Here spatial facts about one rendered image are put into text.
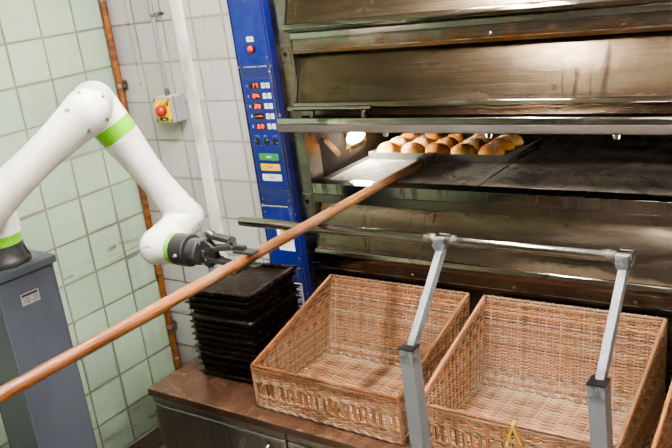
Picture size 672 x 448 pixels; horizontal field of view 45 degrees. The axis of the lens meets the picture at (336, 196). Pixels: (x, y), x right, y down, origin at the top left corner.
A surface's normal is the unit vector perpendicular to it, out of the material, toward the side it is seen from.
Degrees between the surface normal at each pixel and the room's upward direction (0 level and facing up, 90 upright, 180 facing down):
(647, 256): 70
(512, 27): 90
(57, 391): 90
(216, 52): 90
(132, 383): 90
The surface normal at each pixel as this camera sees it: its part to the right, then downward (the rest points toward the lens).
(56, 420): 0.77, 0.07
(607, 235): -0.58, -0.04
